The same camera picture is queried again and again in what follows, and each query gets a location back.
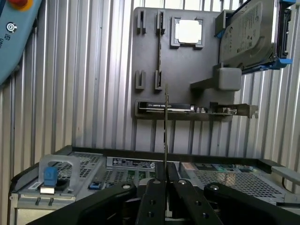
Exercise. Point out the silver CPU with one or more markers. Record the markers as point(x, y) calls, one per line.
point(190, 31)

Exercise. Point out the black open PC case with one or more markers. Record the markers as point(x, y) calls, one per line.
point(234, 181)

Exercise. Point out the red emergency stop button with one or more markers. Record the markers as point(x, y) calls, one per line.
point(20, 4)

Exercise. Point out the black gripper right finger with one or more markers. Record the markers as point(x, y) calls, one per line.
point(187, 201)

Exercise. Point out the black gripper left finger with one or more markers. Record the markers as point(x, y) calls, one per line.
point(150, 201)

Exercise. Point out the silver hard disk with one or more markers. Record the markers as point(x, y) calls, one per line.
point(246, 30)

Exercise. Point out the hard drive in blue caddy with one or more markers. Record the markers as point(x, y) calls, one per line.
point(282, 62)

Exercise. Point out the grey parts rack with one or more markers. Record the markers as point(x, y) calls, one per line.
point(187, 70)

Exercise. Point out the black graphics card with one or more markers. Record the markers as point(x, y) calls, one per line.
point(164, 106)

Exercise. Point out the blue-grey teach pendant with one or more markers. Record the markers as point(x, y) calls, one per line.
point(14, 47)

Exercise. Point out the blue USB stick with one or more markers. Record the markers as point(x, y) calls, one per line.
point(50, 175)

